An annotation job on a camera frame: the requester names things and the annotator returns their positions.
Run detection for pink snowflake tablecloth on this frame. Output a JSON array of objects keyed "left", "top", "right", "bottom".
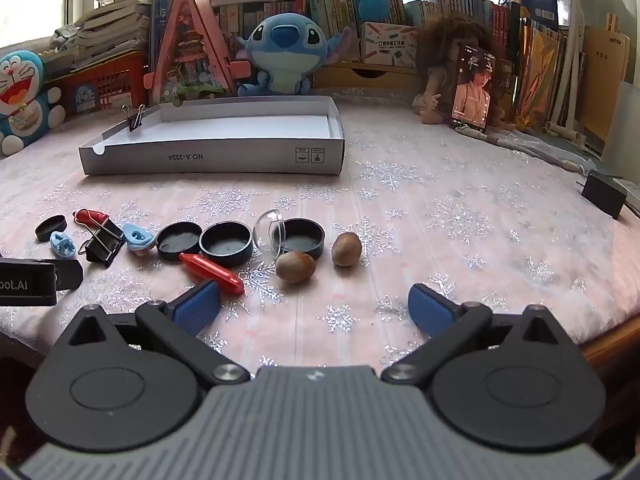
[{"left": 0, "top": 87, "right": 640, "bottom": 356}]

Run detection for blue alien plush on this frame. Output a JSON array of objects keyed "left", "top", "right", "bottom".
[{"left": 234, "top": 12, "right": 351, "bottom": 97}]

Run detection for brown nut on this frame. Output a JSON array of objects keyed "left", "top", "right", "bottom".
[
  {"left": 276, "top": 251, "right": 317, "bottom": 284},
  {"left": 331, "top": 231, "right": 363, "bottom": 267}
]

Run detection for pink triangular house model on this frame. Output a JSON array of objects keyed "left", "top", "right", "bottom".
[{"left": 144, "top": 0, "right": 253, "bottom": 106}]

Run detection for white printed carton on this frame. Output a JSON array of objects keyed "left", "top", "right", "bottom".
[{"left": 360, "top": 21, "right": 418, "bottom": 68}]

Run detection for large red plastic basket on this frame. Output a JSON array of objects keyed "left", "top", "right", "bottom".
[{"left": 45, "top": 52, "right": 151, "bottom": 118}]

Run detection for brown cardboard board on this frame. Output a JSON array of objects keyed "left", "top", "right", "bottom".
[{"left": 582, "top": 12, "right": 631, "bottom": 126}]

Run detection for pale blue cloth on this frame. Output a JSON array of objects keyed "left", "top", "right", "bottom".
[{"left": 500, "top": 127, "right": 601, "bottom": 171}]

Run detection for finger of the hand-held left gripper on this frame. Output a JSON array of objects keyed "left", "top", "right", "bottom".
[{"left": 54, "top": 261, "right": 84, "bottom": 292}]

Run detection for small black round cap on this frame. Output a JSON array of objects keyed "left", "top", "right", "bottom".
[{"left": 35, "top": 215, "right": 67, "bottom": 242}]

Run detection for brown haired doll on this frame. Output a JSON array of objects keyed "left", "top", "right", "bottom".
[{"left": 412, "top": 12, "right": 521, "bottom": 128}]

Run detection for black binder clip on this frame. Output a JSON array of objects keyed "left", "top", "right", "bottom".
[
  {"left": 121, "top": 104, "right": 147, "bottom": 132},
  {"left": 79, "top": 217, "right": 126, "bottom": 267}
]

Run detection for smartphone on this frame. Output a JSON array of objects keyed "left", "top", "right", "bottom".
[{"left": 450, "top": 42, "right": 497, "bottom": 133}]

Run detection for black round lid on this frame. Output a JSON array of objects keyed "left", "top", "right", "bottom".
[
  {"left": 156, "top": 222, "right": 203, "bottom": 262},
  {"left": 274, "top": 218, "right": 326, "bottom": 262},
  {"left": 199, "top": 221, "right": 254, "bottom": 268}
]

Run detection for light blue plastic clip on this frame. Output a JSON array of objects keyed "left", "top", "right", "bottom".
[
  {"left": 122, "top": 223, "right": 157, "bottom": 257},
  {"left": 49, "top": 231, "right": 77, "bottom": 259}
]

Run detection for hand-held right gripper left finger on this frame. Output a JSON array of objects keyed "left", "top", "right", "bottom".
[{"left": 50, "top": 280, "right": 251, "bottom": 386}]

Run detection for red plastic clip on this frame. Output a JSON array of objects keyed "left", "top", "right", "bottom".
[
  {"left": 74, "top": 208, "right": 110, "bottom": 227},
  {"left": 179, "top": 252, "right": 246, "bottom": 296}
]

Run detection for white cardboard box tray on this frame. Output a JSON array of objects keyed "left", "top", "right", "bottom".
[{"left": 78, "top": 95, "right": 346, "bottom": 177}]

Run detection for white pipe rack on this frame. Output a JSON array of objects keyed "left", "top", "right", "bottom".
[{"left": 545, "top": 0, "right": 588, "bottom": 143}]

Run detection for black power adapter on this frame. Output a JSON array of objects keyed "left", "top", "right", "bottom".
[{"left": 581, "top": 170, "right": 628, "bottom": 219}]

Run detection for wooden drawer box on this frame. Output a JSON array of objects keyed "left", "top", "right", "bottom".
[{"left": 312, "top": 62, "right": 423, "bottom": 93}]

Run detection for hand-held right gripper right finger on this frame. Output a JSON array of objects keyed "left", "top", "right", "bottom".
[{"left": 381, "top": 284, "right": 581, "bottom": 386}]

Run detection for shiny colourful folders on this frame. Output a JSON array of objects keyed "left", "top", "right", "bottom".
[{"left": 512, "top": 17, "right": 568, "bottom": 131}]

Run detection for clear plastic dome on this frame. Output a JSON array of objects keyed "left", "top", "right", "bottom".
[{"left": 253, "top": 208, "right": 287, "bottom": 262}]

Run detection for crumpled silver bag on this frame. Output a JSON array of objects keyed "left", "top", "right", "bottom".
[{"left": 50, "top": 25, "right": 82, "bottom": 52}]

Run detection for blue cat robot plush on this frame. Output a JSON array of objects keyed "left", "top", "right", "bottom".
[{"left": 0, "top": 50, "right": 66, "bottom": 156}]

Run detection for stack of papers and books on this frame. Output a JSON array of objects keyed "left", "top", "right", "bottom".
[{"left": 50, "top": 0, "right": 156, "bottom": 71}]

